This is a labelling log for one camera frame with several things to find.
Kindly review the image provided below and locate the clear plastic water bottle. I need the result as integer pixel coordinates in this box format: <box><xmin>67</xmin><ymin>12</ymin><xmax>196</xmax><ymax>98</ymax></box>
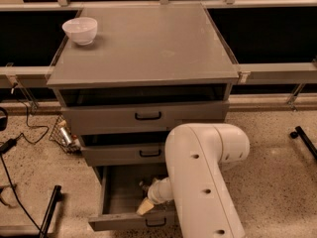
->
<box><xmin>139</xmin><ymin>180</ymin><xmax>150</xmax><ymax>197</ymax></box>

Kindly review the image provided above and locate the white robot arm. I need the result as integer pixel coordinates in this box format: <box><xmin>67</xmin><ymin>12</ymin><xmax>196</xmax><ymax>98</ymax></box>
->
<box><xmin>137</xmin><ymin>123</ymin><xmax>250</xmax><ymax>238</ymax></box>

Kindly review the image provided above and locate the grey bottom drawer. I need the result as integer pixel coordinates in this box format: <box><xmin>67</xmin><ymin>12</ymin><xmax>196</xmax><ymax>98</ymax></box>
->
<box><xmin>88</xmin><ymin>163</ymin><xmax>178</xmax><ymax>231</ymax></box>

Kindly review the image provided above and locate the grey drawer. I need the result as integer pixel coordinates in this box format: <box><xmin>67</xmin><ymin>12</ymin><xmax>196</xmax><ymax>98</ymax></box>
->
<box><xmin>88</xmin><ymin>163</ymin><xmax>178</xmax><ymax>231</ymax></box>
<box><xmin>81</xmin><ymin>131</ymin><xmax>168</xmax><ymax>167</ymax></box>
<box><xmin>62</xmin><ymin>101</ymin><xmax>229</xmax><ymax>135</ymax></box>

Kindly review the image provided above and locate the grey middle drawer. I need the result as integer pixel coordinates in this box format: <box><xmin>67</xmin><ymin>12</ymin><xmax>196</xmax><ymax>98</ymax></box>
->
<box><xmin>81</xmin><ymin>131</ymin><xmax>168</xmax><ymax>167</ymax></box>

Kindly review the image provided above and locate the grey top drawer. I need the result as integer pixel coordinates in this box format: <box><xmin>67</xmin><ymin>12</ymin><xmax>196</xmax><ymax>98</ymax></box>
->
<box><xmin>62</xmin><ymin>101</ymin><xmax>229</xmax><ymax>135</ymax></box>

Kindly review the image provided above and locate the grey drawer cabinet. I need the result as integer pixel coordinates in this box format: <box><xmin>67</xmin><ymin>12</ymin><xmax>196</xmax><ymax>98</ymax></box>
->
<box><xmin>46</xmin><ymin>3</ymin><xmax>240</xmax><ymax>186</ymax></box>

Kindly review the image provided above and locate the black stand leg left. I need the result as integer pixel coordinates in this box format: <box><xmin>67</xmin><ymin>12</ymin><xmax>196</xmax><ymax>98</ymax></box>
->
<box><xmin>39</xmin><ymin>185</ymin><xmax>62</xmax><ymax>238</ymax></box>

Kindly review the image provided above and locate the black stand leg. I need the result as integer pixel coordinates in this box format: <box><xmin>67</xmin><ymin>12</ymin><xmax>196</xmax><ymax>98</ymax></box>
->
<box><xmin>289</xmin><ymin>126</ymin><xmax>317</xmax><ymax>161</ymax></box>
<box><xmin>39</xmin><ymin>185</ymin><xmax>62</xmax><ymax>238</ymax></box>

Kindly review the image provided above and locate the silver can in basket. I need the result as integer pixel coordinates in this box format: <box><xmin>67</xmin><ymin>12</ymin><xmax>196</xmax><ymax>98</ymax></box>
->
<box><xmin>58</xmin><ymin>120</ymin><xmax>72</xmax><ymax>146</ymax></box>

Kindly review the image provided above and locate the black power adapter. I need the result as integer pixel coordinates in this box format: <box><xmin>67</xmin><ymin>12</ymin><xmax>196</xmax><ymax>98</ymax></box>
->
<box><xmin>0</xmin><ymin>139</ymin><xmax>17</xmax><ymax>154</ymax></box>

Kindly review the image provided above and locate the black stand leg right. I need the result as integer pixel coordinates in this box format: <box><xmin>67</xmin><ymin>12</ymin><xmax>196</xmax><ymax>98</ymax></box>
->
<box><xmin>289</xmin><ymin>126</ymin><xmax>317</xmax><ymax>161</ymax></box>

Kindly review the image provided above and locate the white bowl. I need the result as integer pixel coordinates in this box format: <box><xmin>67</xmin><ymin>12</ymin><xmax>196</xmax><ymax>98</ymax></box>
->
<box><xmin>62</xmin><ymin>17</ymin><xmax>98</xmax><ymax>46</ymax></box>

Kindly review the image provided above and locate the black wire basket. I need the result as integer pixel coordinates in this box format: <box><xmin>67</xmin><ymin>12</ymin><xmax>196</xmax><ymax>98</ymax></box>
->
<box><xmin>49</xmin><ymin>115</ymin><xmax>80</xmax><ymax>154</ymax></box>

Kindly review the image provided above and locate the black power cable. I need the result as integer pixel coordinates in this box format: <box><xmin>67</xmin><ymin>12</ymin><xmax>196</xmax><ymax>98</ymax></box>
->
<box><xmin>0</xmin><ymin>82</ymin><xmax>51</xmax><ymax>231</ymax></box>

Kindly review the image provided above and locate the grey metal rail frame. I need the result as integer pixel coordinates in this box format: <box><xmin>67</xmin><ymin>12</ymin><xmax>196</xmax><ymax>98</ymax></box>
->
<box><xmin>1</xmin><ymin>0</ymin><xmax>317</xmax><ymax>95</ymax></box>

